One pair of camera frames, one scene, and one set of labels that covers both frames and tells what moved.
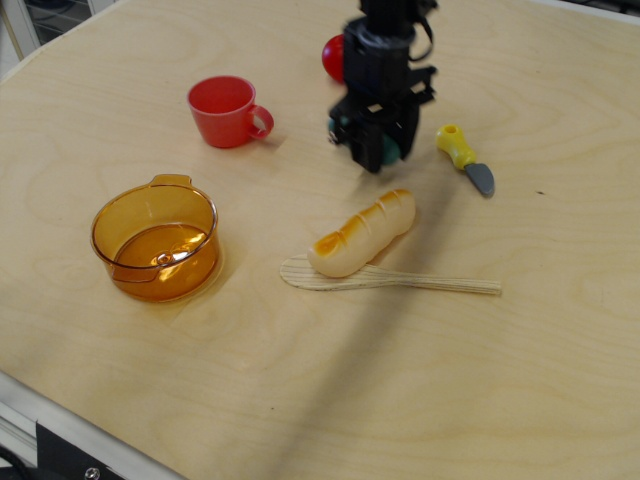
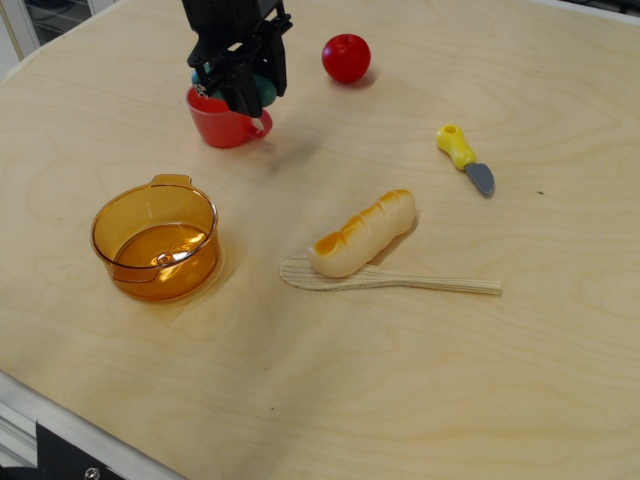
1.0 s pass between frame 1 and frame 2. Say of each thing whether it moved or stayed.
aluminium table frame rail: stayed
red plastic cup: stayed
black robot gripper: moved
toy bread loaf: stayed
